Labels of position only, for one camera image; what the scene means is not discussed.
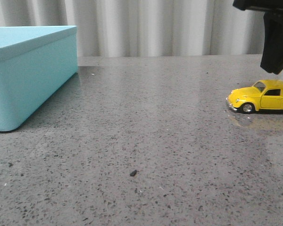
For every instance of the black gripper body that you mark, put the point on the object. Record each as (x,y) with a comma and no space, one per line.
(274,6)

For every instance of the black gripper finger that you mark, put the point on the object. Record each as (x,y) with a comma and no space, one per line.
(272,58)

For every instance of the small black debris piece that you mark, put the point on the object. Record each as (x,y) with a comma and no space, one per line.
(133,173)

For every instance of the grey pleated curtain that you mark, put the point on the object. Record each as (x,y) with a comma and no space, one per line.
(148,28)

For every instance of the light blue storage box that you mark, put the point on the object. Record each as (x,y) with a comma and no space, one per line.
(35,61)

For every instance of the yellow toy beetle car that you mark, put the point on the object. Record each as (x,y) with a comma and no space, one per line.
(262,95)

